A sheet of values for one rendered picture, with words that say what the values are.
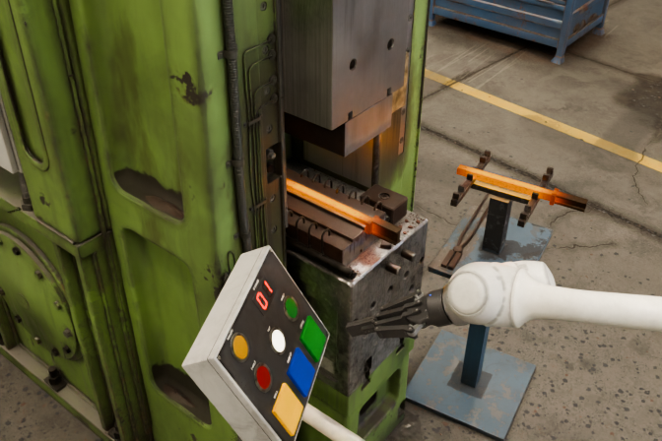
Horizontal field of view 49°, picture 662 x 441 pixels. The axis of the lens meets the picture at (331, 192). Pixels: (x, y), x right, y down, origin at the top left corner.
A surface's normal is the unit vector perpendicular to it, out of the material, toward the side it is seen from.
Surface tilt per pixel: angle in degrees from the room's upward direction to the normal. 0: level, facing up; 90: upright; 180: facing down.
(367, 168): 90
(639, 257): 0
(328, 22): 90
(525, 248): 0
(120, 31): 89
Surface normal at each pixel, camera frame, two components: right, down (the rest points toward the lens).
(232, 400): -0.23, 0.55
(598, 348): 0.00, -0.82
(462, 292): -0.62, -0.11
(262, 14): 0.79, 0.36
